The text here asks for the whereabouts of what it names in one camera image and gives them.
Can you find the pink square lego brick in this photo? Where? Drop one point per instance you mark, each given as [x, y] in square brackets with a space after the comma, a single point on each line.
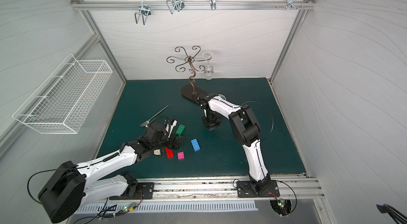
[180, 155]

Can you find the white vented cable duct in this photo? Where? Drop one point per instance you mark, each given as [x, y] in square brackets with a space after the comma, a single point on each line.
[172, 206]

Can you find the metal double hook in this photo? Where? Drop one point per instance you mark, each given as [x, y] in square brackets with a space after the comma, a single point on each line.
[143, 12]
[175, 5]

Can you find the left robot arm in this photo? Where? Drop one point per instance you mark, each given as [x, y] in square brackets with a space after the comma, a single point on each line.
[74, 185]

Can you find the light blue long lego brick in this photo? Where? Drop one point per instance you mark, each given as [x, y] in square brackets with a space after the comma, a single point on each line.
[195, 145]

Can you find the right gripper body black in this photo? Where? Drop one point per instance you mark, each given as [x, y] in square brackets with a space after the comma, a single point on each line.
[211, 122]

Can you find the green lego brick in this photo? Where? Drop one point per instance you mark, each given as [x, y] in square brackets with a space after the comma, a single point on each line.
[180, 130]

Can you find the silver fork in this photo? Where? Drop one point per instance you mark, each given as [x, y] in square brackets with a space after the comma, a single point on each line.
[146, 123]

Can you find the clear wine glass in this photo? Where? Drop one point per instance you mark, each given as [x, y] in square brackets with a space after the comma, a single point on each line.
[209, 69]

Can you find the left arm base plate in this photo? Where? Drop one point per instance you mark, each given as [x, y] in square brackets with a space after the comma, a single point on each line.
[142, 191]

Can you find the bronze scroll cup stand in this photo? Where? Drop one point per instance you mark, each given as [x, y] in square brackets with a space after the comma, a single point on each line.
[190, 91]

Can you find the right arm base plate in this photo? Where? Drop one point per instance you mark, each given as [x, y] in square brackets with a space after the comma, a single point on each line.
[248, 189]

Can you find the metal bracket hook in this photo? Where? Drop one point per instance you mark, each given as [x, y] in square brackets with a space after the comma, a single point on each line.
[289, 5]

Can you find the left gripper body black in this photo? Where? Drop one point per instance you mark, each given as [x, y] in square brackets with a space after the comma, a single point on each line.
[173, 142]

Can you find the aluminium front rail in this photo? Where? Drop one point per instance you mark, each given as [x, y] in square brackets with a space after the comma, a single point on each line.
[222, 188]

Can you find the white wire basket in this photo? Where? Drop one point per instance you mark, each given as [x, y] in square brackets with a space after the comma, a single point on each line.
[61, 104]

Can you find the metal single hook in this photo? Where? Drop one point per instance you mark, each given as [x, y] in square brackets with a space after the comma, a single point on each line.
[212, 5]

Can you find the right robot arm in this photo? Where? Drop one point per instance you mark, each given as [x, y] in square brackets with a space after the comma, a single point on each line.
[245, 129]

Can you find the aluminium cross rail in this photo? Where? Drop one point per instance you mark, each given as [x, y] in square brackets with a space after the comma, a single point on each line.
[189, 5]

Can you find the red lego brick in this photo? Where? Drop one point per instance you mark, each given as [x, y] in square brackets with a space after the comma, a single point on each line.
[169, 153]

